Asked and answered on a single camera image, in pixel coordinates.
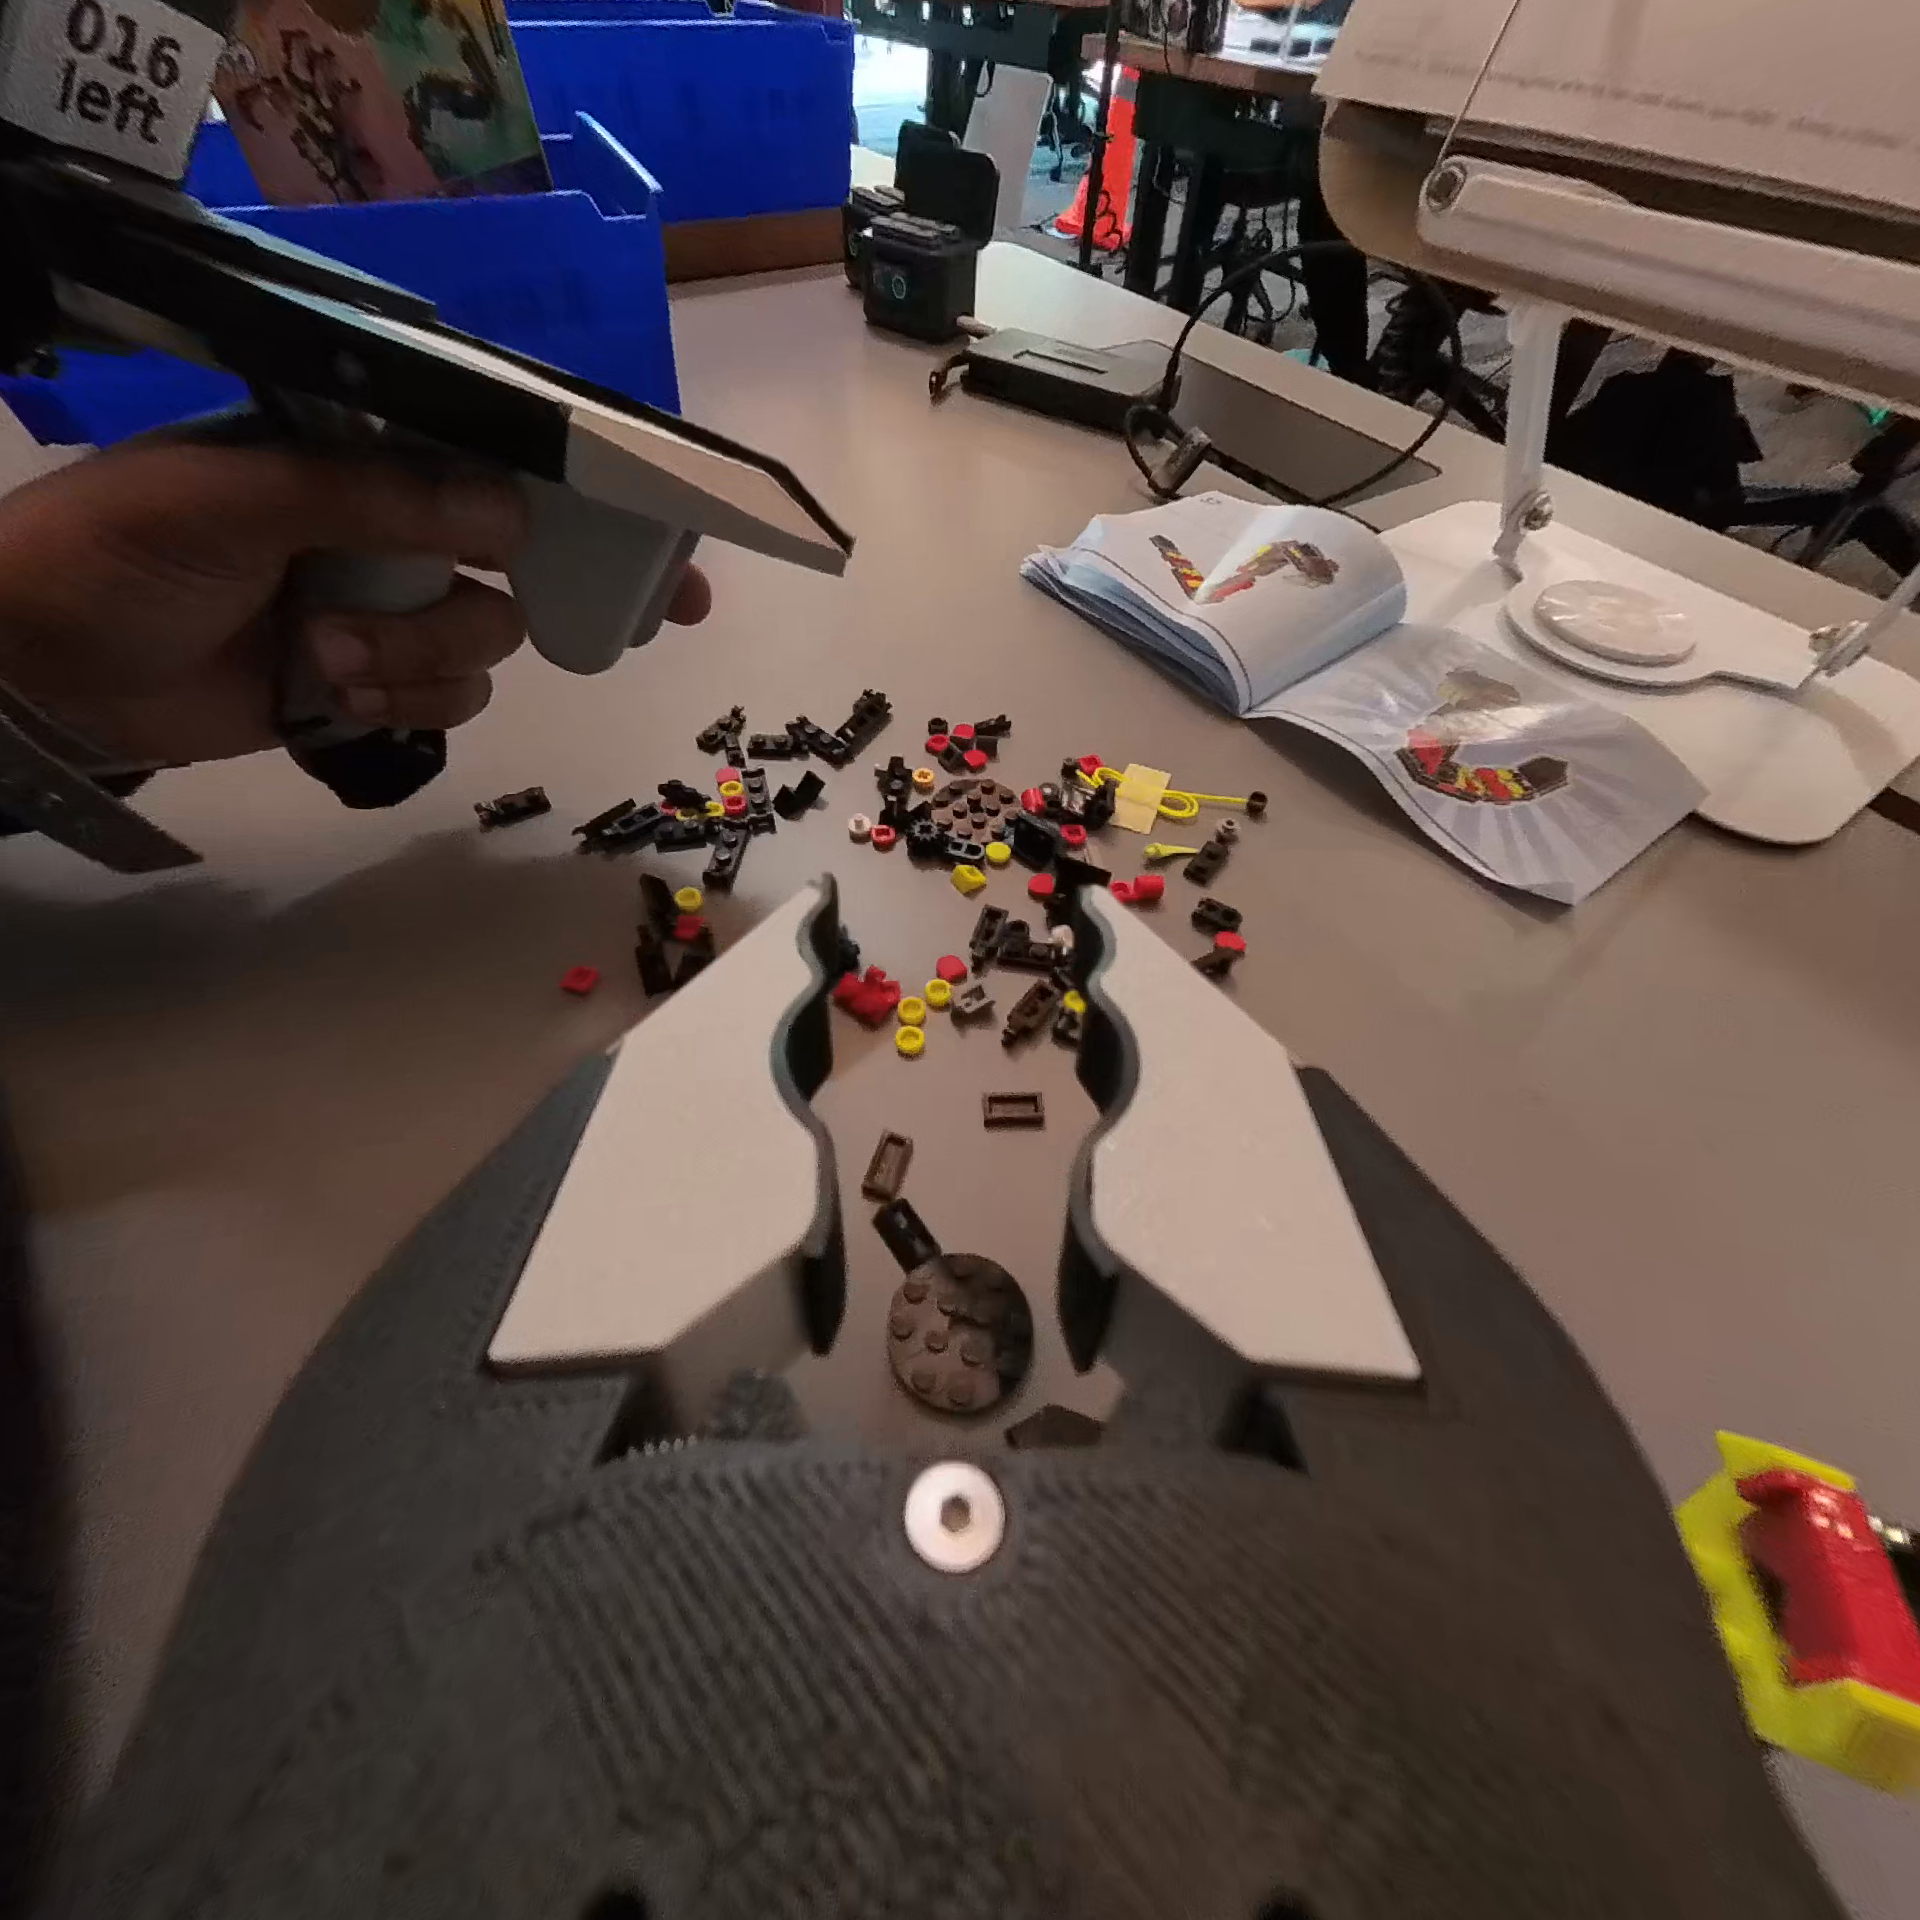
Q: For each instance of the orange cone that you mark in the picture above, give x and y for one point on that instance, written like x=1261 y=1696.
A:
x=1102 y=180

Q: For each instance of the small black lego plate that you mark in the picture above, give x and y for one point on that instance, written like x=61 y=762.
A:
x=909 y=1230

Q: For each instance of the black power adapter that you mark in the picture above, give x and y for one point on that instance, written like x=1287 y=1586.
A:
x=1050 y=369

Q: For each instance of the long wooden desk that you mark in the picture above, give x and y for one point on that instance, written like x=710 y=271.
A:
x=1245 y=66

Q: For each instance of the tan backing board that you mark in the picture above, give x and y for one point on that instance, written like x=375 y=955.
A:
x=1651 y=76

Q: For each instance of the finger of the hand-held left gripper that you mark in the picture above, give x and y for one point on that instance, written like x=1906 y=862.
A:
x=675 y=487

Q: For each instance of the lime and red plastic clamp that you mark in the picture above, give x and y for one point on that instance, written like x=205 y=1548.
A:
x=1723 y=1620

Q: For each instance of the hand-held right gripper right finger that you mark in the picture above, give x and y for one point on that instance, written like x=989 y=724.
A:
x=1231 y=1184

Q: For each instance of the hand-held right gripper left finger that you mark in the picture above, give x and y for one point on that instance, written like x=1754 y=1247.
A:
x=690 y=1184

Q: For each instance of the pile of small lego pieces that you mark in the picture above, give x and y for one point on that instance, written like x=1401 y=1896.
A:
x=975 y=810

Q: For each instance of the person's left hand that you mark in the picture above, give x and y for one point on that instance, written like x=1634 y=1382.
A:
x=181 y=600

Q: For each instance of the brown lego frame tile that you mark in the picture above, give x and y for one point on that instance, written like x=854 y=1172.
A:
x=1008 y=1108
x=885 y=1163

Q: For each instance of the colourful lego box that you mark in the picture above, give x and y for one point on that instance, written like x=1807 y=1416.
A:
x=435 y=89

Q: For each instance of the lego instruction booklet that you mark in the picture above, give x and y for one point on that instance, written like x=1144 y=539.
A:
x=1305 y=616

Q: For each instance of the black round lego plate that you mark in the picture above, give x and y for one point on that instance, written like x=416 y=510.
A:
x=961 y=1329

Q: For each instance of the blue plastic bin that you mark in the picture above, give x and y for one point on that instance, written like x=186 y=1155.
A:
x=705 y=105
x=495 y=271

